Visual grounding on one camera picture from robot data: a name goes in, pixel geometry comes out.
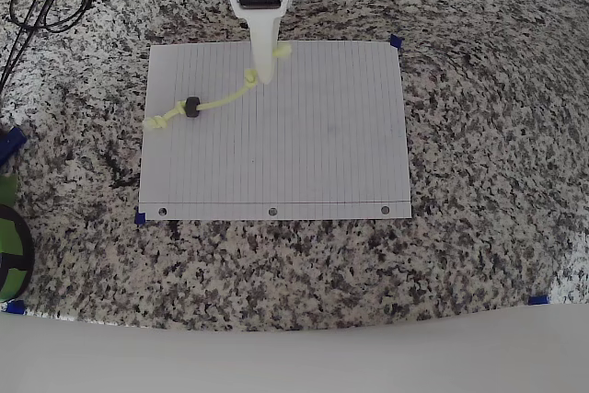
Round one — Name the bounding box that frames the black and green round disc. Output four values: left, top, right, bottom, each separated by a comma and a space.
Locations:
0, 202, 36, 303

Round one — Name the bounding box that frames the black twin cable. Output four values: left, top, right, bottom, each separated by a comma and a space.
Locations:
0, 0, 87, 93

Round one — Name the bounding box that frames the lined white paper sheet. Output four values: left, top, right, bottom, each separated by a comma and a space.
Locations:
137, 40, 413, 222

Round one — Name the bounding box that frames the yellow-green knotted rope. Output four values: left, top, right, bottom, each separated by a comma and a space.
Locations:
142, 41, 294, 134

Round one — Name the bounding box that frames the white backdrop board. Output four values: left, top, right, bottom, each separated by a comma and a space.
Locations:
0, 303, 589, 393

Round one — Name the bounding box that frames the green tape piece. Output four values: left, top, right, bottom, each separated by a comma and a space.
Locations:
0, 174, 20, 206

